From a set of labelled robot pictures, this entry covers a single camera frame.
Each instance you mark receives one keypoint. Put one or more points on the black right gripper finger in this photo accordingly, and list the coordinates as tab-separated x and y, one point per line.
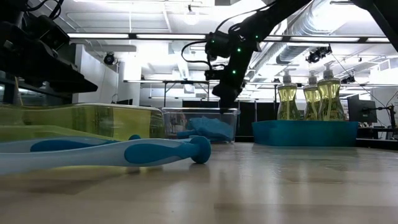
229	102

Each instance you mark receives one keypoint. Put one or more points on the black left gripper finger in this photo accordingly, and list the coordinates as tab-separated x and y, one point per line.
74	82

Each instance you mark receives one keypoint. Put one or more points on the clear green soap pump bottle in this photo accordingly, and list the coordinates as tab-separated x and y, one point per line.
93	119
331	102
287	105
311	105

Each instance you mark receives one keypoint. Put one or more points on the blue dish brush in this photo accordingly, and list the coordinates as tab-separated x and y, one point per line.
71	144
155	153

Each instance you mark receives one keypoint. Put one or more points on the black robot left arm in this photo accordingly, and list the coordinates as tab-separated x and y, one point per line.
12	15

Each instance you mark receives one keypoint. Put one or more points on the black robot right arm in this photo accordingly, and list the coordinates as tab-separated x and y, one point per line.
273	18

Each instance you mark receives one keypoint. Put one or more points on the black round spotlight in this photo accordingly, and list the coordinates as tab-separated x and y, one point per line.
109	58

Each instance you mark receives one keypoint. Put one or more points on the clear plastic bin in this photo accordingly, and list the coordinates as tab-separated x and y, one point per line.
174	124

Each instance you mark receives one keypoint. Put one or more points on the black high table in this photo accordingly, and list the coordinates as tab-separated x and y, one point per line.
155	81

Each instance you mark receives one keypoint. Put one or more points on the round pendant lamp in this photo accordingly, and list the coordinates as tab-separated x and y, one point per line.
191	17

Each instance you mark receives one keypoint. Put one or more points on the teal plastic tray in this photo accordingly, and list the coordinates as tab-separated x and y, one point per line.
304	133

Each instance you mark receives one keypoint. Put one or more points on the black track spotlights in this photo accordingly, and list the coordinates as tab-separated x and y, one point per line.
317	55

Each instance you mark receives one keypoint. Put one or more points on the small black spotlights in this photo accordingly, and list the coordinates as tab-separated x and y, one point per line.
347	80

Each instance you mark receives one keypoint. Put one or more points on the black desk monitor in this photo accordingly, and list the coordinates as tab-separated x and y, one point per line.
362	109

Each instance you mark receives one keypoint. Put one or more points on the black side desk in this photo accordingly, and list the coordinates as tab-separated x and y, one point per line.
376	132

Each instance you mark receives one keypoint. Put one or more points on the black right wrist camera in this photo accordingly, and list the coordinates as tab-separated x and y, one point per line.
214	74

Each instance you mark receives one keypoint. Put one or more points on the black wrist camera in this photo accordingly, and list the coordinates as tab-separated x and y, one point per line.
51	32
214	74

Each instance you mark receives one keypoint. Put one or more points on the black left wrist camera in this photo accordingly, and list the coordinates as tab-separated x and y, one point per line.
51	32

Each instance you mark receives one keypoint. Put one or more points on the silver ventilation duct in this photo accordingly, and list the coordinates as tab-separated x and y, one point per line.
308	28

